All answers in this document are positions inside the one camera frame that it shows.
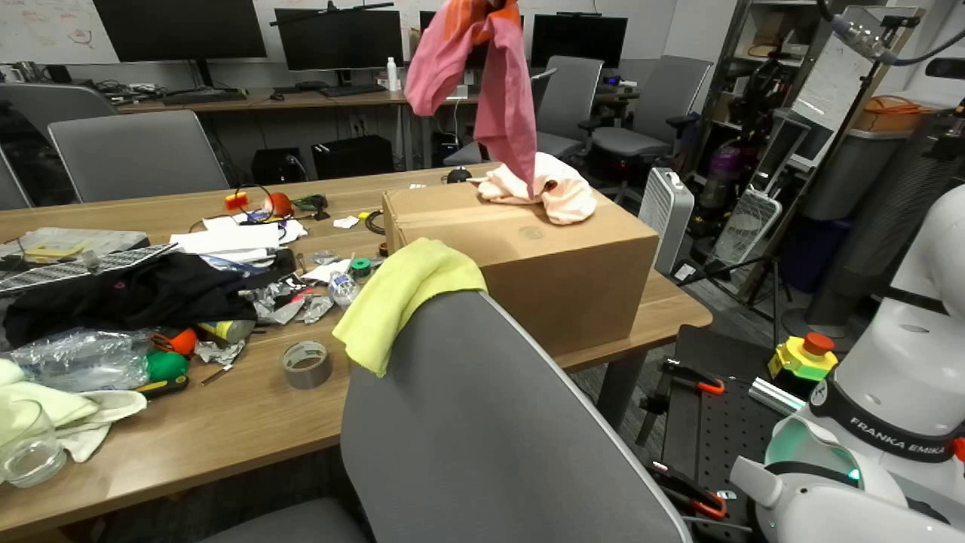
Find yellow-green cloth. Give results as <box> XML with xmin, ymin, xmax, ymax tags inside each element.
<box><xmin>329</xmin><ymin>237</ymin><xmax>493</xmax><ymax>380</ymax></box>

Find beige cloth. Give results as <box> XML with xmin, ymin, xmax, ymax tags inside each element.
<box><xmin>474</xmin><ymin>150</ymin><xmax>599</xmax><ymax>227</ymax></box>

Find pink cloth with orange print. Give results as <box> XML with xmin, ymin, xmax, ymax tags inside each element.
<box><xmin>402</xmin><ymin>0</ymin><xmax>543</xmax><ymax>202</ymax></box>

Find large cardboard box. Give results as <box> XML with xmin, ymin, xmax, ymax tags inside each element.
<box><xmin>381</xmin><ymin>177</ymin><xmax>660</xmax><ymax>356</ymax></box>

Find plastic bottle with green cap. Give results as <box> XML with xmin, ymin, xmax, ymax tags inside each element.
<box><xmin>327</xmin><ymin>254</ymin><xmax>381</xmax><ymax>311</ymax></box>

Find grey office chair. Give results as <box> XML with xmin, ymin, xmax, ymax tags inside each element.
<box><xmin>199</xmin><ymin>289</ymin><xmax>696</xmax><ymax>543</ymax></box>
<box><xmin>0</xmin><ymin>83</ymin><xmax>116</xmax><ymax>154</ymax></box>
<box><xmin>530</xmin><ymin>56</ymin><xmax>605</xmax><ymax>162</ymax></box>
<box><xmin>44</xmin><ymin>109</ymin><xmax>229</xmax><ymax>207</ymax></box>

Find small dark green object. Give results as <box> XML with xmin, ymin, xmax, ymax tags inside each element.
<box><xmin>295</xmin><ymin>194</ymin><xmax>333</xmax><ymax>223</ymax></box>

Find white heater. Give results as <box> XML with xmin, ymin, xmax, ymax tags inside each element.
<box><xmin>639</xmin><ymin>167</ymin><xmax>696</xmax><ymax>276</ymax></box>

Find crumpled foil wrappers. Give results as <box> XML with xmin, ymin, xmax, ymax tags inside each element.
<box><xmin>244</xmin><ymin>276</ymin><xmax>341</xmax><ymax>328</ymax></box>

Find grey tape roll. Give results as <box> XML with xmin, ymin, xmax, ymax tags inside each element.
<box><xmin>278</xmin><ymin>339</ymin><xmax>334</xmax><ymax>393</ymax></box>

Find black bag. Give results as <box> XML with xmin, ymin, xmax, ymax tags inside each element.
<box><xmin>247</xmin><ymin>148</ymin><xmax>311</xmax><ymax>186</ymax></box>

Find orange black pliers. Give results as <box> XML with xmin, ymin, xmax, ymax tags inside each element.
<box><xmin>657</xmin><ymin>356</ymin><xmax>727</xmax><ymax>399</ymax></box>
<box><xmin>647</xmin><ymin>460</ymin><xmax>733</xmax><ymax>525</ymax></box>

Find white papers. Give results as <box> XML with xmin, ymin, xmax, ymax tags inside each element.
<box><xmin>169</xmin><ymin>215</ymin><xmax>311</xmax><ymax>271</ymax></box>

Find long wooden desk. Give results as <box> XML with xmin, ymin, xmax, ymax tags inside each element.
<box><xmin>118</xmin><ymin>89</ymin><xmax>486</xmax><ymax>116</ymax></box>

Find black computer monitor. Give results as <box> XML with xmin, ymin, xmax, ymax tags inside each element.
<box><xmin>92</xmin><ymin>0</ymin><xmax>269</xmax><ymax>89</ymax></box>
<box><xmin>529</xmin><ymin>10</ymin><xmax>633</xmax><ymax>74</ymax></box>
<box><xmin>272</xmin><ymin>5</ymin><xmax>403</xmax><ymax>91</ymax></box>

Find yellow black small item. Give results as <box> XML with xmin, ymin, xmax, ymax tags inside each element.
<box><xmin>194</xmin><ymin>317</ymin><xmax>260</xmax><ymax>348</ymax></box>

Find small orange toy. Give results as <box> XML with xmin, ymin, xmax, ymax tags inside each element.
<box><xmin>164</xmin><ymin>326</ymin><xmax>202</xmax><ymax>359</ymax></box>

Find metal shelf rack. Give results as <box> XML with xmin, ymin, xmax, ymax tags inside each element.
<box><xmin>692</xmin><ymin>0</ymin><xmax>838</xmax><ymax>191</ymax></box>

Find black keyboard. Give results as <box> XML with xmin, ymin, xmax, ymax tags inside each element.
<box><xmin>164</xmin><ymin>84</ymin><xmax>251</xmax><ymax>107</ymax></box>

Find green ball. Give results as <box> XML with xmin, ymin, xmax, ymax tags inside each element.
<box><xmin>143</xmin><ymin>348</ymin><xmax>194</xmax><ymax>393</ymax></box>

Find yellow red emergency stop button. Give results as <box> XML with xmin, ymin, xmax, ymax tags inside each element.
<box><xmin>769</xmin><ymin>328</ymin><xmax>843</xmax><ymax>387</ymax></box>

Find black cloth heap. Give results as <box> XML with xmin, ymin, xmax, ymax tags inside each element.
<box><xmin>3</xmin><ymin>251</ymin><xmax>295</xmax><ymax>348</ymax></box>

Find grey bin with orange lid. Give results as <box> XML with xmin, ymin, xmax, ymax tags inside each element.
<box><xmin>800</xmin><ymin>93</ymin><xmax>929</xmax><ymax>227</ymax></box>

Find grey folded cloth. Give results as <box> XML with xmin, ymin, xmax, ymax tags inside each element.
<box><xmin>18</xmin><ymin>223</ymin><xmax>153</xmax><ymax>269</ymax></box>

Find pale cream cloth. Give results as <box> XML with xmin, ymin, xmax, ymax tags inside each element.
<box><xmin>0</xmin><ymin>359</ymin><xmax>152</xmax><ymax>466</ymax></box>

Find clear plastic bag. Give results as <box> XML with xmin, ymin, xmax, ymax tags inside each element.
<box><xmin>8</xmin><ymin>326</ymin><xmax>157</xmax><ymax>395</ymax></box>

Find clear glass cup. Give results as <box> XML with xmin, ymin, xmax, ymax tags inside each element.
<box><xmin>0</xmin><ymin>399</ymin><xmax>72</xmax><ymax>493</ymax></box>

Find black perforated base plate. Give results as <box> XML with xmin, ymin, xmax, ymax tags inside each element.
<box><xmin>599</xmin><ymin>326</ymin><xmax>809</xmax><ymax>543</ymax></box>

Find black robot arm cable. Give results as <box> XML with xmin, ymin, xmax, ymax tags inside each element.
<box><xmin>818</xmin><ymin>0</ymin><xmax>965</xmax><ymax>70</ymax></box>

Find wall whiteboard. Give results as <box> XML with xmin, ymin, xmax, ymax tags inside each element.
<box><xmin>0</xmin><ymin>0</ymin><xmax>121</xmax><ymax>67</ymax></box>

